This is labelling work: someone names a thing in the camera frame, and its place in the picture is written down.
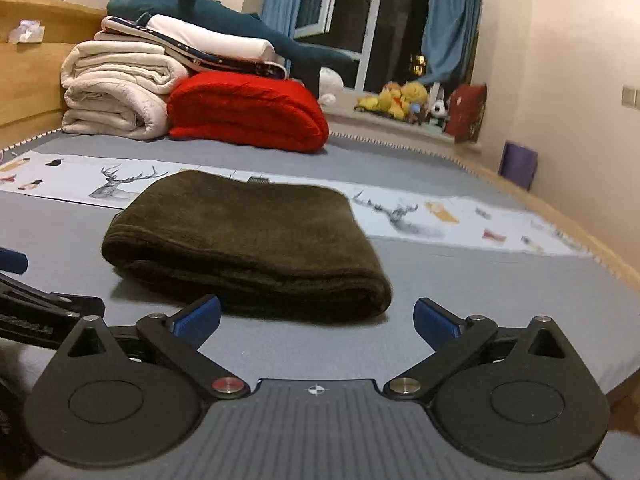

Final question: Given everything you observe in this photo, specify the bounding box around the wooden bed frame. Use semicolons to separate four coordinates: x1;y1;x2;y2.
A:
0;0;640;291

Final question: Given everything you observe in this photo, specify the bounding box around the yellow bear plush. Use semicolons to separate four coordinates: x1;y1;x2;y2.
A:
355;81;430;121

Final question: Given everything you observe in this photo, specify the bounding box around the white quilt with navy trim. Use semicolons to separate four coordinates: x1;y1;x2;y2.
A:
95;14;288;81

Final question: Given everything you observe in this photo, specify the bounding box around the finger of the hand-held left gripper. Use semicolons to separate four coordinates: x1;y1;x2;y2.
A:
0;249;29;275
0;272;106;352

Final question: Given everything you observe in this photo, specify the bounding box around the dark olive towel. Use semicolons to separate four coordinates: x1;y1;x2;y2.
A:
101;170;393;326

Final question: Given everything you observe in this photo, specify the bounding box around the cream folded blanket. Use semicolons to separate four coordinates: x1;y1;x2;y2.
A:
60;40;191;141

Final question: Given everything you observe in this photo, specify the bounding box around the white plush toy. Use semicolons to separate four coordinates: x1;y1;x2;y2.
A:
317;66;345;107

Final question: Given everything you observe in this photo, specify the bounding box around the windowsill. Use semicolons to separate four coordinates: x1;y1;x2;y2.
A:
320;87;483;156

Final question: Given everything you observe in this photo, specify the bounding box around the blue curtain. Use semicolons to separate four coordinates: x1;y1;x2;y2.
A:
260;0;337;56
420;0;487;86

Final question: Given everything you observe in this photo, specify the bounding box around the tissue pack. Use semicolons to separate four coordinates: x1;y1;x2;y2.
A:
7;20;46;44

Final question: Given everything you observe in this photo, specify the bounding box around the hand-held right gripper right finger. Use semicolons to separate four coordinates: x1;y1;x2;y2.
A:
382;297;581;402

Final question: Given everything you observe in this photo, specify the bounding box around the red folded blanket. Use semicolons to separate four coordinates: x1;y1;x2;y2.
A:
166;71;330;153

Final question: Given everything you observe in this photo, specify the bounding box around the purple box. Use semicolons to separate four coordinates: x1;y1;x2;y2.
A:
500;141;539;192

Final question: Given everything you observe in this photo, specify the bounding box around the window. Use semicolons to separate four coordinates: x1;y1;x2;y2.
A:
292;0;441;93

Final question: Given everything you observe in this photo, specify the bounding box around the red cushion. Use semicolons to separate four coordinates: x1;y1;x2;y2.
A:
445;84;488;143

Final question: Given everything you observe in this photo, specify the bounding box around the teal shark plush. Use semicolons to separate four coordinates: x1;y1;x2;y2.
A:
106;0;356;98

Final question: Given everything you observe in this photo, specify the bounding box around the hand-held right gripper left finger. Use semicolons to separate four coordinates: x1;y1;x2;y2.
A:
57;294;251;401

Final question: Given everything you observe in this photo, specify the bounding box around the grey printed bed sheet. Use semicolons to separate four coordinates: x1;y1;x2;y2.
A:
0;130;640;396

